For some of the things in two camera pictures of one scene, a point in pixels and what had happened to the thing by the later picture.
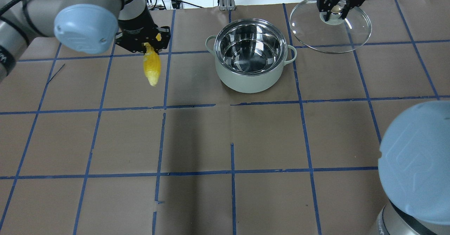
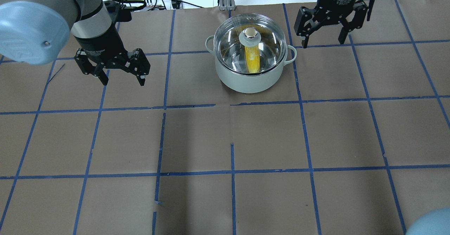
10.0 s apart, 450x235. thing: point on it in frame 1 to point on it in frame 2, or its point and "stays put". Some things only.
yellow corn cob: (152, 64) to (252, 54)
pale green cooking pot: (250, 55) stays put
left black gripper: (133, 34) to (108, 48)
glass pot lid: (336, 36) to (250, 44)
